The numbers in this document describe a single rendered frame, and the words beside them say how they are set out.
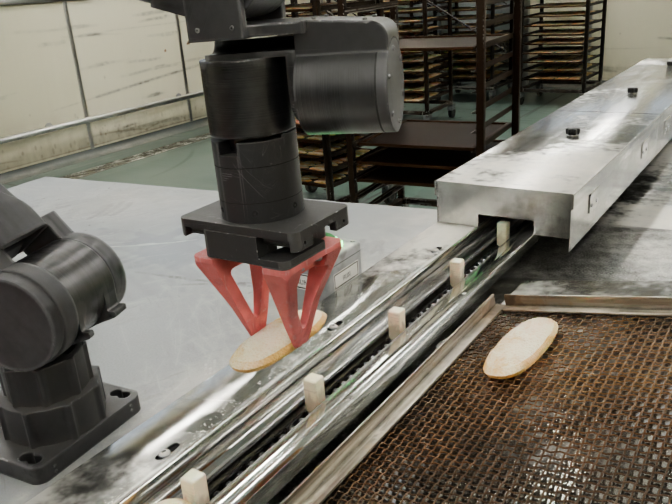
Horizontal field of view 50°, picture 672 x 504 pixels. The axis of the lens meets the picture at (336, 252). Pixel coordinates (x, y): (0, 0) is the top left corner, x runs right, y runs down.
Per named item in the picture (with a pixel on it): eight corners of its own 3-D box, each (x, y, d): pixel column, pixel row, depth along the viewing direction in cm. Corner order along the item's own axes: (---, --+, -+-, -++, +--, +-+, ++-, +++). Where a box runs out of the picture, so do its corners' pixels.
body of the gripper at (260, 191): (241, 214, 55) (228, 119, 52) (352, 229, 50) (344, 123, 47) (181, 242, 50) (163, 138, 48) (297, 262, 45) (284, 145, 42)
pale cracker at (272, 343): (300, 309, 58) (298, 296, 57) (339, 318, 56) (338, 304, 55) (216, 366, 50) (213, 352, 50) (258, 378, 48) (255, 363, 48)
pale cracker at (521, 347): (524, 321, 60) (522, 309, 59) (569, 324, 57) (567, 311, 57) (471, 377, 52) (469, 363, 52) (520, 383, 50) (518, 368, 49)
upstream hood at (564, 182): (642, 86, 191) (645, 53, 188) (717, 88, 181) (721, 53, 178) (435, 233, 95) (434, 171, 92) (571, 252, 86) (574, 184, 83)
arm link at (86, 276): (43, 345, 63) (2, 376, 59) (16, 237, 60) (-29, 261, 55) (135, 352, 61) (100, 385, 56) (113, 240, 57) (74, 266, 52)
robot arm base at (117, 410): (77, 388, 69) (-32, 461, 59) (60, 313, 66) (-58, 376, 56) (145, 406, 65) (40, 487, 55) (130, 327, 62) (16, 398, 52)
